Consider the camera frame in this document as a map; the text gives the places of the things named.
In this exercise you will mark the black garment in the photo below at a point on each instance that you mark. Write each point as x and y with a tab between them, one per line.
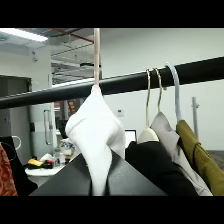
23	180
156	170

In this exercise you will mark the pale blue clothes hanger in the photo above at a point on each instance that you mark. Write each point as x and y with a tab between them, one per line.
176	93

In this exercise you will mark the red patterned garment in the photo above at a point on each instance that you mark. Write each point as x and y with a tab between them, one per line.
6	173

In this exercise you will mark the black clothes rail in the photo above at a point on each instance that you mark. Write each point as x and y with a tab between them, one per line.
133	81

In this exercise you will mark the cream clothes hanger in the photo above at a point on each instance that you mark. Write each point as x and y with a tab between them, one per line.
148	135

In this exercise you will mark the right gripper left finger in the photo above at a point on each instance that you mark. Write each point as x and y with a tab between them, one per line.
68	180

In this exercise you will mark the grey garment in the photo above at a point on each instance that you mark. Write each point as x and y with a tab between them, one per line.
166	133

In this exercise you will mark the olive garment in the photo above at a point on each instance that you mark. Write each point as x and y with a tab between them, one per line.
203	160

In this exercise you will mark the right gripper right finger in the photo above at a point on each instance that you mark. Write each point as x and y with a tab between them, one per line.
133	180

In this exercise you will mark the white long-sleeved shirt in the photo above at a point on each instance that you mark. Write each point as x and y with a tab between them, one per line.
95	126

